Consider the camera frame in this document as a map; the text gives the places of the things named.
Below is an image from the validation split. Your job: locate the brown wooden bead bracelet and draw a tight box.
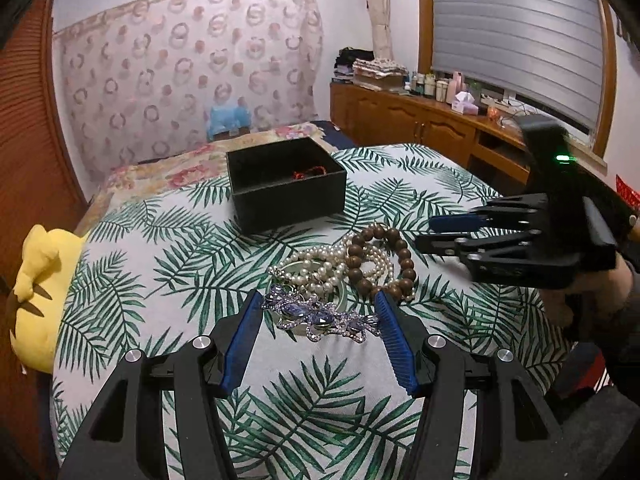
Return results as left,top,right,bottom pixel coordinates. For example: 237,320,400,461
345,224,419,304

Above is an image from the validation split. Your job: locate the row of small bottles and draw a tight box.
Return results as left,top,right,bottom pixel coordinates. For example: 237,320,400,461
407,71,451,103

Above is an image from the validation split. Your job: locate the person's right hand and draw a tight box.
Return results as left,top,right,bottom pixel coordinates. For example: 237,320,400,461
550,252,640,341

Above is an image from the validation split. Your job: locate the pink tissue box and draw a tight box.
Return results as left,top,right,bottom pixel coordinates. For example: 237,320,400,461
451,91,484,115

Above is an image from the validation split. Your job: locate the yellow plush toy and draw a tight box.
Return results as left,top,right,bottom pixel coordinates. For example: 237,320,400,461
11,224,91,375

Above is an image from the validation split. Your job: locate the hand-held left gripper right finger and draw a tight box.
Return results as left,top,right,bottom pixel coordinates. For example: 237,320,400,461
373,291,567,480

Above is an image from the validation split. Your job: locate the dark blue bed sheet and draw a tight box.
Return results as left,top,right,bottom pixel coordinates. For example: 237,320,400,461
309,120,357,149

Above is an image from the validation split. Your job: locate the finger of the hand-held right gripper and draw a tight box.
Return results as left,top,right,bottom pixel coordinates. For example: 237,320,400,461
428,192,548,235
414,230,585,291

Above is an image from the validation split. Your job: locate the wooden window frame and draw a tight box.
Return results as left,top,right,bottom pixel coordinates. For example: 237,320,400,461
417,0,619,167

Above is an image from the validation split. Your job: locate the grey window blind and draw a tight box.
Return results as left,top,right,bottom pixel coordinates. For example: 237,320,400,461
431,0,606,132

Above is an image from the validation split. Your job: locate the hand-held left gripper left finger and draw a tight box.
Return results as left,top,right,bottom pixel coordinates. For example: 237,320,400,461
57,291,265,480

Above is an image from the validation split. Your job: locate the white hanging curtain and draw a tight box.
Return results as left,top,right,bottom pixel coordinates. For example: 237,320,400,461
350,0,394,61

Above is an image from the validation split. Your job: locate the red paper decoration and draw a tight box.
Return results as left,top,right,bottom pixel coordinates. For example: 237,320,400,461
615,174,640,212

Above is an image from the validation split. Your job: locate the light blue plush toy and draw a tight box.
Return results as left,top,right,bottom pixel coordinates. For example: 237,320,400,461
206,101,251,139

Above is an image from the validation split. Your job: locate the pink circle pattern curtain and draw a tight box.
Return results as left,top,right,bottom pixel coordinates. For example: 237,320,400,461
52,0,326,202

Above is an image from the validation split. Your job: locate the black jewelry box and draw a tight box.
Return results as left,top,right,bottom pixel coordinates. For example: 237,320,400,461
226,136,347,235

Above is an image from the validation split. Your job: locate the green leaf print blanket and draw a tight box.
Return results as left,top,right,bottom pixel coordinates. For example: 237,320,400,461
50,142,576,480

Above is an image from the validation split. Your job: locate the brown slatted wardrobe door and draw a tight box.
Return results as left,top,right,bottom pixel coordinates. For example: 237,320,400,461
0,0,92,480

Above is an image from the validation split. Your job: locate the floral quilt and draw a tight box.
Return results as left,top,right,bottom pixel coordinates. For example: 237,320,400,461
75,120,332,233

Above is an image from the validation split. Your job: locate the stack of folded clothes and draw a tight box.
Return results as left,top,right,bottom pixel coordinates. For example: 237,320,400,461
332,47,408,92

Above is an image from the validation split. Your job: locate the blue gemstone necklace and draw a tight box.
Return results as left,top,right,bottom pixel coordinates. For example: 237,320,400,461
261,282,383,344

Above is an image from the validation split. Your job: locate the pink bottle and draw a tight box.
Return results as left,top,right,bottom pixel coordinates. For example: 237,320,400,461
447,72,466,106

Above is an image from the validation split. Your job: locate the white pearl necklace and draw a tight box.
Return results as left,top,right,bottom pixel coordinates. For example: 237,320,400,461
268,240,393,307

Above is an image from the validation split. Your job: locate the wooden sideboard cabinet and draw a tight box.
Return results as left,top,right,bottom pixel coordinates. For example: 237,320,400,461
330,82,608,197

